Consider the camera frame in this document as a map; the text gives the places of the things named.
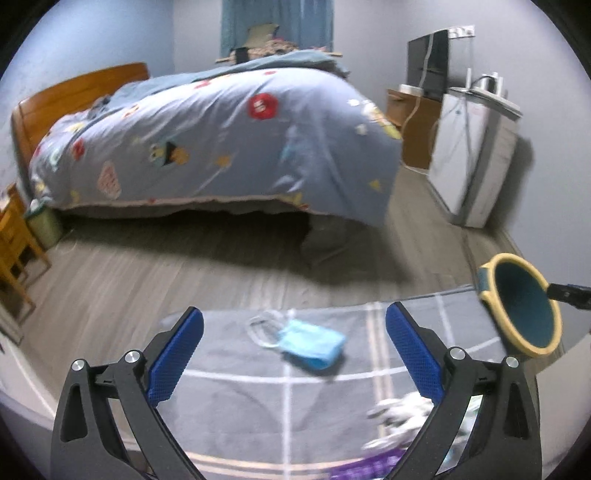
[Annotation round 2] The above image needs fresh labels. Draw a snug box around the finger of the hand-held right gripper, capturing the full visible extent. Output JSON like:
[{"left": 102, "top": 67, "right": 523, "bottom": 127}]
[{"left": 547, "top": 282, "right": 591, "bottom": 311}]

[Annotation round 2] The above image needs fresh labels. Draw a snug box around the wooden cabinet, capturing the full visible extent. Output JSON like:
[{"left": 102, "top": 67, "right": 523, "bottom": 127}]
[{"left": 385, "top": 89, "right": 441, "bottom": 171}]

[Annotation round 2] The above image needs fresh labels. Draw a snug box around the wooden chair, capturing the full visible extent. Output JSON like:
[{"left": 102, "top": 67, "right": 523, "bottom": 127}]
[{"left": 0, "top": 182, "right": 51, "bottom": 319}]

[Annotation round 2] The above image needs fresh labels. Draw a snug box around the teal curtain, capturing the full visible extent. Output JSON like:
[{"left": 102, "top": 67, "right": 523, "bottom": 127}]
[{"left": 221, "top": 0, "right": 334, "bottom": 56}]

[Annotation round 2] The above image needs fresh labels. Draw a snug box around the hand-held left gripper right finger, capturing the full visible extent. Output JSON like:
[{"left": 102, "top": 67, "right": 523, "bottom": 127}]
[{"left": 385, "top": 301, "right": 542, "bottom": 480}]

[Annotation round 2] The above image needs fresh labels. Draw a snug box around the teal trash bin yellow rim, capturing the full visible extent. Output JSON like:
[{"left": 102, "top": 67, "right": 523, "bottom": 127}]
[{"left": 477, "top": 253, "right": 563, "bottom": 360}]

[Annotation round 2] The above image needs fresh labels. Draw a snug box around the wooden headboard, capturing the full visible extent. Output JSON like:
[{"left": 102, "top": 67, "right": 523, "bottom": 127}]
[{"left": 11, "top": 62, "right": 151, "bottom": 185}]

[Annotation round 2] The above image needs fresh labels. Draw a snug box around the grey checked mat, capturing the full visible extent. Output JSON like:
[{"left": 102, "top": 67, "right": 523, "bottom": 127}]
[{"left": 157, "top": 281, "right": 564, "bottom": 480}]

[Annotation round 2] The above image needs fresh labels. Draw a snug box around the grey bed sheet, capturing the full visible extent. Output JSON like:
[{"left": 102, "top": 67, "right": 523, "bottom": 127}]
[{"left": 300, "top": 215, "right": 356, "bottom": 266}]

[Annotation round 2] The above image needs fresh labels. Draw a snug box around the white cable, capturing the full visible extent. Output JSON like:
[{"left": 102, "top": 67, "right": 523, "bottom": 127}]
[{"left": 401, "top": 32, "right": 437, "bottom": 132}]

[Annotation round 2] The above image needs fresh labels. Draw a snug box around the black monitor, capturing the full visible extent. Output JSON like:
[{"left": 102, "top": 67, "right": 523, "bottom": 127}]
[{"left": 406, "top": 28, "right": 450, "bottom": 101}]

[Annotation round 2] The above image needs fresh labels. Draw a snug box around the patterned cloth pile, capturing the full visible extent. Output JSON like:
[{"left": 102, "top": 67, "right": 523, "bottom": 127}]
[{"left": 217, "top": 23, "right": 342, "bottom": 63}]

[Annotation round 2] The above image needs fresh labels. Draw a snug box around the green bin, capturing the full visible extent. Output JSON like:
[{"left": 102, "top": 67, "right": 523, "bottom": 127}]
[{"left": 25, "top": 205, "right": 63, "bottom": 250}]

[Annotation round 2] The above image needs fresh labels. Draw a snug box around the white kettle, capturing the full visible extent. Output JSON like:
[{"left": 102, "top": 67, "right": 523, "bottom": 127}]
[{"left": 468, "top": 71, "right": 506, "bottom": 97}]

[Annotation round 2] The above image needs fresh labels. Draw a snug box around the blue face mask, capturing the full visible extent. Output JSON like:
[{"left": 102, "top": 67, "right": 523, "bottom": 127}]
[{"left": 248, "top": 310, "right": 347, "bottom": 371}]

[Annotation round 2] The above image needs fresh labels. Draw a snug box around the blue printed blanket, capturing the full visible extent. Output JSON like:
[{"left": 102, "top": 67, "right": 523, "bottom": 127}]
[{"left": 30, "top": 51, "right": 403, "bottom": 227}]

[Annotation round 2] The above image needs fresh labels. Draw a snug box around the white mini fridge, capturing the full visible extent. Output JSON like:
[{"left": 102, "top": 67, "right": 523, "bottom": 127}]
[{"left": 428, "top": 88, "right": 518, "bottom": 228}]

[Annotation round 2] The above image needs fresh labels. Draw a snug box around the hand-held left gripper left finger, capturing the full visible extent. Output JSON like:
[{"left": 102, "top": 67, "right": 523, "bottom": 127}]
[{"left": 51, "top": 306, "right": 206, "bottom": 480}]

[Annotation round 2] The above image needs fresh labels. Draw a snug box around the white tissue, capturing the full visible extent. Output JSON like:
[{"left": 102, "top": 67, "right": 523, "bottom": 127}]
[{"left": 362, "top": 392, "right": 483, "bottom": 462}]

